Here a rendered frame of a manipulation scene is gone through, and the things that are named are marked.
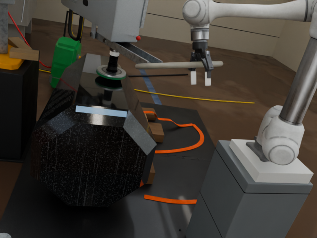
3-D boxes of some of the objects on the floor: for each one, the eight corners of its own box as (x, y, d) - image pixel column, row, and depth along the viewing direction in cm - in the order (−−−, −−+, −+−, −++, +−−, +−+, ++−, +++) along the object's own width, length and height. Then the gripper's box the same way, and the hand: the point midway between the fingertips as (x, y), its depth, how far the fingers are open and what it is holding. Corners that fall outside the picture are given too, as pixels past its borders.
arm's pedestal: (237, 228, 246) (277, 139, 210) (271, 289, 203) (328, 191, 168) (175, 229, 231) (207, 134, 195) (198, 296, 189) (244, 190, 153)
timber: (152, 184, 267) (155, 172, 262) (138, 183, 264) (140, 171, 259) (147, 162, 293) (149, 151, 288) (134, 161, 290) (136, 150, 285)
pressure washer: (56, 77, 418) (62, 8, 379) (82, 84, 417) (91, 16, 378) (44, 87, 387) (49, 12, 348) (72, 94, 386) (80, 21, 347)
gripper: (221, 39, 150) (221, 85, 153) (193, 43, 172) (194, 83, 176) (207, 39, 147) (207, 86, 150) (181, 43, 169) (182, 84, 173)
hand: (200, 82), depth 163 cm, fingers open, 13 cm apart
